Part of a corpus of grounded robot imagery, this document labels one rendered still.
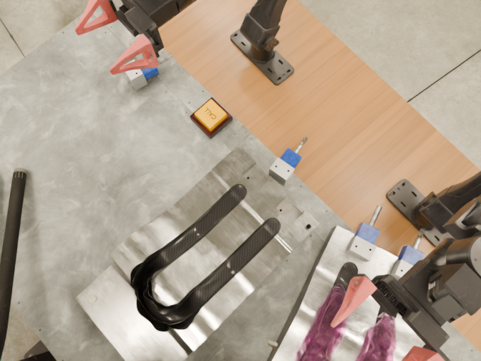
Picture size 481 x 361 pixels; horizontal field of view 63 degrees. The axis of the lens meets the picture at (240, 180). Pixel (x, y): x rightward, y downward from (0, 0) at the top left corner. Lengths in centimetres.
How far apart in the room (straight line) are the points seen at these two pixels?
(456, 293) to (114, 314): 68
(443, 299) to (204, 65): 85
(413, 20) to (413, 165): 139
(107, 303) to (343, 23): 181
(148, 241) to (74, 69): 56
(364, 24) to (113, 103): 152
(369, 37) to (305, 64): 114
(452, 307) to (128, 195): 76
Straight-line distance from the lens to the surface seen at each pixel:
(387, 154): 108
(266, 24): 99
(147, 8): 68
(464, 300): 51
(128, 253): 86
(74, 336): 104
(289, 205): 92
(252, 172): 93
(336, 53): 118
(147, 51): 68
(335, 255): 93
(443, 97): 221
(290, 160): 97
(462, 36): 244
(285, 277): 96
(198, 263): 86
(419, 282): 57
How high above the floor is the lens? 176
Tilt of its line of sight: 75 degrees down
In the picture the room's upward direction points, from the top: 1 degrees counter-clockwise
